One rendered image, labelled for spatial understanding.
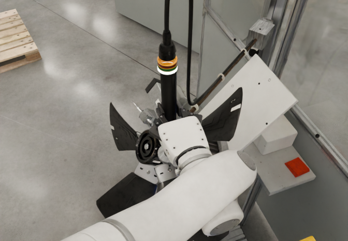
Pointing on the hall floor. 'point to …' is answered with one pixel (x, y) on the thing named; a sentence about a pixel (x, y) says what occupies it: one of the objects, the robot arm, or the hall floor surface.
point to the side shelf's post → (250, 200)
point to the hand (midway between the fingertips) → (169, 109)
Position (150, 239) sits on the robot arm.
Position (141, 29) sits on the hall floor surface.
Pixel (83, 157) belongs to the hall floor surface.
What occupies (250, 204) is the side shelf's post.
